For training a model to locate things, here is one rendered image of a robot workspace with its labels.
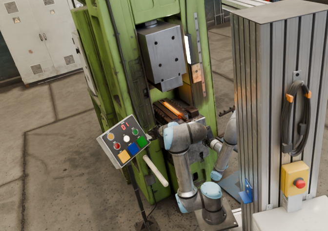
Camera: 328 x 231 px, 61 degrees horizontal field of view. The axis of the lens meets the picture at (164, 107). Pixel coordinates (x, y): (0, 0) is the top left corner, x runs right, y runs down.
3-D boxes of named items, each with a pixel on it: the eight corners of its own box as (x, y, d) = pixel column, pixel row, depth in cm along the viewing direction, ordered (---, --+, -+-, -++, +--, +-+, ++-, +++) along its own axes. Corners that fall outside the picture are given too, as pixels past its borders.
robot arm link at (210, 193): (225, 208, 162) (224, 191, 155) (203, 214, 161) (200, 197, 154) (219, 193, 172) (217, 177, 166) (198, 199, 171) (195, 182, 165)
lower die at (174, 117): (188, 119, 254) (187, 112, 250) (169, 128, 247) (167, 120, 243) (167, 103, 288) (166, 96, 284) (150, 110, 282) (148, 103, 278)
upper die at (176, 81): (183, 85, 237) (181, 74, 232) (162, 92, 230) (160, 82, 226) (161, 72, 271) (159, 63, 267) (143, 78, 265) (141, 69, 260)
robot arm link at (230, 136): (244, 133, 161) (221, 184, 191) (248, 123, 169) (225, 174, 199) (225, 125, 164) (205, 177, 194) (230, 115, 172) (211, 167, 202)
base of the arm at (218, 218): (230, 221, 165) (229, 209, 160) (206, 227, 164) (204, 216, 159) (221, 202, 178) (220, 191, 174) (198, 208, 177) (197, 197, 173)
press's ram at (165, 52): (195, 69, 237) (189, 22, 218) (154, 84, 224) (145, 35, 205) (172, 59, 271) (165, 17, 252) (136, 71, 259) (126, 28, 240)
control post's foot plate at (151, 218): (161, 230, 264) (160, 223, 260) (140, 241, 257) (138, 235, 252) (152, 214, 282) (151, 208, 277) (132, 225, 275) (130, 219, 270)
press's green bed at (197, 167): (213, 189, 297) (209, 155, 275) (183, 205, 285) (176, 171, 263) (187, 162, 342) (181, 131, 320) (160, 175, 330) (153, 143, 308)
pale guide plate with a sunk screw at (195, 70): (201, 80, 259) (199, 63, 251) (194, 83, 256) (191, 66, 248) (200, 79, 261) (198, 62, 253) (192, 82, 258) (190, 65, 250)
